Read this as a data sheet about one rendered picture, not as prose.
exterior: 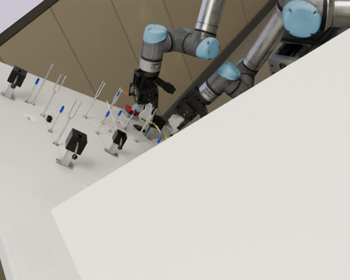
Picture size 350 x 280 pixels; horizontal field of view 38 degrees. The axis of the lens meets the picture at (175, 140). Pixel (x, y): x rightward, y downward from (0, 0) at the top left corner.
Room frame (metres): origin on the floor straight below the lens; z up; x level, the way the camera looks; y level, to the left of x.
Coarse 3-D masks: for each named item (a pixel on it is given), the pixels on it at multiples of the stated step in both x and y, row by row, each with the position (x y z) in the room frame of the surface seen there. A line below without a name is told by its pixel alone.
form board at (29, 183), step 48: (0, 96) 1.35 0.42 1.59; (48, 96) 1.53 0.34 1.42; (0, 144) 1.03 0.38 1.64; (48, 144) 1.13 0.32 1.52; (96, 144) 1.25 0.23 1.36; (144, 144) 1.43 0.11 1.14; (0, 192) 0.81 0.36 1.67; (48, 192) 0.87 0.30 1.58; (0, 240) 0.65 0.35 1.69; (48, 240) 0.69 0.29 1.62
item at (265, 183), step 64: (320, 64) 0.55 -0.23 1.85; (192, 128) 0.54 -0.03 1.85; (256, 128) 0.49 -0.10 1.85; (320, 128) 0.44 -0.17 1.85; (128, 192) 0.47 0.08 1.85; (192, 192) 0.43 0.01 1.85; (256, 192) 0.39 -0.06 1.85; (320, 192) 0.35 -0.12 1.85; (128, 256) 0.37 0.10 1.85; (192, 256) 0.34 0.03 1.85; (256, 256) 0.31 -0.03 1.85; (320, 256) 0.28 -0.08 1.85
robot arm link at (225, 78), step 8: (224, 64) 1.52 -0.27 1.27; (232, 64) 1.52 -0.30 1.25; (216, 72) 1.52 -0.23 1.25; (224, 72) 1.49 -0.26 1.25; (232, 72) 1.48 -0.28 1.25; (240, 72) 1.51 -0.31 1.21; (208, 80) 1.53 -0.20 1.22; (216, 80) 1.50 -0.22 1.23; (224, 80) 1.48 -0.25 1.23; (232, 80) 1.47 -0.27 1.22; (216, 88) 1.49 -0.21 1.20; (224, 88) 1.48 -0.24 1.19; (232, 88) 1.47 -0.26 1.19
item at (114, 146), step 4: (116, 132) 1.25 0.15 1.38; (120, 132) 1.25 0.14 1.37; (112, 136) 1.26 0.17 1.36; (116, 136) 1.23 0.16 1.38; (120, 136) 1.22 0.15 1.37; (124, 136) 1.23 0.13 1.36; (116, 140) 1.22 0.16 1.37; (120, 140) 1.22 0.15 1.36; (124, 140) 1.22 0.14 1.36; (112, 144) 1.23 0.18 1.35; (116, 144) 1.23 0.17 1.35; (120, 144) 1.19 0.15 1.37; (104, 148) 1.24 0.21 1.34; (112, 148) 1.23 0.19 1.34; (116, 148) 1.22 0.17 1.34; (120, 148) 1.17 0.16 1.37; (108, 152) 1.22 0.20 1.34; (112, 152) 1.22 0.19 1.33; (116, 156) 1.22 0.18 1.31
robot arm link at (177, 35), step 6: (168, 30) 1.57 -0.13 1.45; (174, 30) 1.58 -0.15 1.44; (180, 30) 1.57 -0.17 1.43; (186, 30) 1.59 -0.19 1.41; (174, 36) 1.54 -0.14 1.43; (180, 36) 1.53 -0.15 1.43; (174, 42) 1.53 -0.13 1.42; (180, 42) 1.51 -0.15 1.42; (174, 48) 1.53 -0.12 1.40; (180, 48) 1.51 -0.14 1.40
